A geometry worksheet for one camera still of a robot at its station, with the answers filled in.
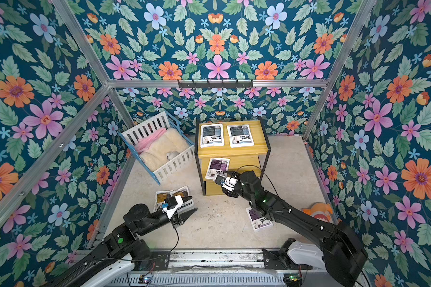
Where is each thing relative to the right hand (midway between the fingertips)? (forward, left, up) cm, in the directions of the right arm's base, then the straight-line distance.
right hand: (225, 172), depth 77 cm
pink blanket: (+25, +49, -9) cm, 56 cm away
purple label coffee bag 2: (-14, -16, -21) cm, 30 cm away
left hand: (-15, +11, +2) cm, 19 cm away
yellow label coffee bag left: (-3, +34, -19) cm, 39 cm away
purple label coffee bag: (+5, +4, -3) cm, 7 cm away
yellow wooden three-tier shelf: (+12, -14, -4) cm, 19 cm away
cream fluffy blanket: (+17, +41, -10) cm, 45 cm away
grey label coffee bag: (+9, -6, +14) cm, 18 cm away
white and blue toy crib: (+40, +40, -3) cm, 57 cm away
